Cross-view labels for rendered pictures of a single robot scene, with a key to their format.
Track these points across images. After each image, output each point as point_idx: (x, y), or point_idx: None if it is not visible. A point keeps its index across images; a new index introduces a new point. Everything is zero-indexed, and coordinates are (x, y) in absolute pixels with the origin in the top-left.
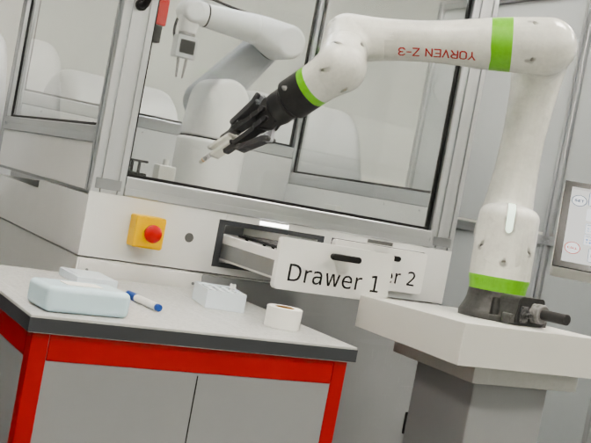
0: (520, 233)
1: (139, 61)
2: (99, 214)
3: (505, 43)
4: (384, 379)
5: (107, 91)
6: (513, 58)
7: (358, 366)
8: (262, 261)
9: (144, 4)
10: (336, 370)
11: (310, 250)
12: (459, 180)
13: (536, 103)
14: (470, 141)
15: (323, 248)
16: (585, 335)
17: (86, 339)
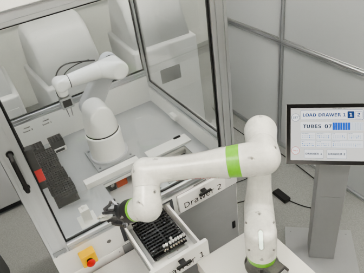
0: (267, 247)
1: (42, 206)
2: (63, 262)
3: (236, 173)
4: (219, 219)
5: (35, 226)
6: (244, 176)
7: (206, 223)
8: (145, 265)
9: (27, 193)
10: None
11: (166, 268)
12: (231, 134)
13: None
14: (232, 116)
15: (171, 263)
16: (308, 267)
17: None
